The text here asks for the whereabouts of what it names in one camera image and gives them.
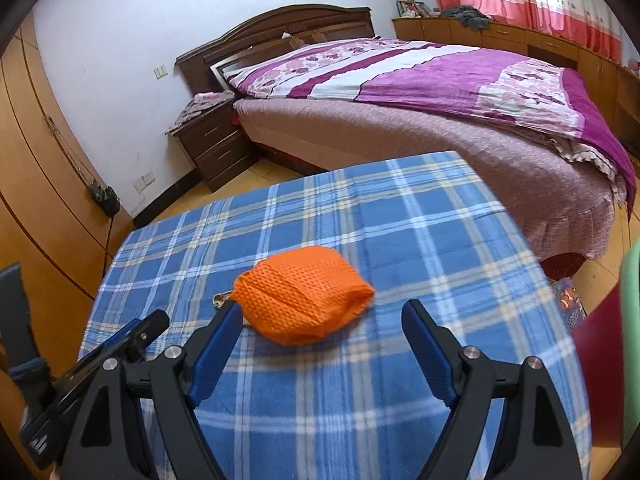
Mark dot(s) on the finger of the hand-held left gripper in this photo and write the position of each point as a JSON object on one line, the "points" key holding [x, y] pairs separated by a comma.
{"points": [[22, 330], [135, 332]]}

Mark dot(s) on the colourful printed bag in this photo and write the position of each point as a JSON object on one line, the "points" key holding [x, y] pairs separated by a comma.
{"points": [[570, 305]]}

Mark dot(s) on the orange mesh foam sleeve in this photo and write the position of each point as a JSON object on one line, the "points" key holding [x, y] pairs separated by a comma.
{"points": [[300, 295]]}

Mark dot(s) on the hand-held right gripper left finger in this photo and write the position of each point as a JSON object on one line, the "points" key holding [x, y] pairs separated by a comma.
{"points": [[215, 355]]}

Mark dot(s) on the blue plaid blanket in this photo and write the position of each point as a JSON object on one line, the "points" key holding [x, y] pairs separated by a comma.
{"points": [[350, 210]]}

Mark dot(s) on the red bucket with green rim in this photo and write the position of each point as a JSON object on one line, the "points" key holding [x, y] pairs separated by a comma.
{"points": [[600, 370]]}

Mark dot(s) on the floral cloth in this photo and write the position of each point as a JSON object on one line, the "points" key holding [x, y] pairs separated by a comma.
{"points": [[200, 105]]}

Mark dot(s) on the white wall outlet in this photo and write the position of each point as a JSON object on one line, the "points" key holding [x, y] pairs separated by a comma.
{"points": [[138, 185], [149, 178]]}

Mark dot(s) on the dark wooden nightstand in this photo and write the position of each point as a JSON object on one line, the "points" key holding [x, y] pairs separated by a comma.
{"points": [[215, 145]]}

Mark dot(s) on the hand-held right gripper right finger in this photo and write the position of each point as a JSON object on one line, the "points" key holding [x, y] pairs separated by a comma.
{"points": [[425, 350]]}

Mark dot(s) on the wooden bed headboard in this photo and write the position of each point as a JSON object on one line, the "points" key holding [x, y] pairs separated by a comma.
{"points": [[280, 22]]}

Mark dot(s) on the white wall switch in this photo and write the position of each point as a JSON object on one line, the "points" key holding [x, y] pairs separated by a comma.
{"points": [[160, 71]]}

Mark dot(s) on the bed with purple bedding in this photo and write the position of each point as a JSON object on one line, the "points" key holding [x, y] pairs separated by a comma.
{"points": [[425, 80]]}

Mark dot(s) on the white pillow with dark border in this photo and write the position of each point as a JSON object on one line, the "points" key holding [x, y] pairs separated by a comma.
{"points": [[222, 72]]}

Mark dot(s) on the pile of dark clothes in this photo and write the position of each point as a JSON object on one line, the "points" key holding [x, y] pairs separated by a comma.
{"points": [[467, 16]]}

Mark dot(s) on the long wooden cabinet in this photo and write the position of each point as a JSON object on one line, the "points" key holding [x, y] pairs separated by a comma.
{"points": [[505, 30]]}

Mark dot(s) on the wooden wardrobe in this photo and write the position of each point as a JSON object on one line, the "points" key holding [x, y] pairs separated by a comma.
{"points": [[40, 160]]}

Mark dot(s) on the dark hanging bag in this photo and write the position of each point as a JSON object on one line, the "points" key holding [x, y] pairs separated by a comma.
{"points": [[105, 200]]}

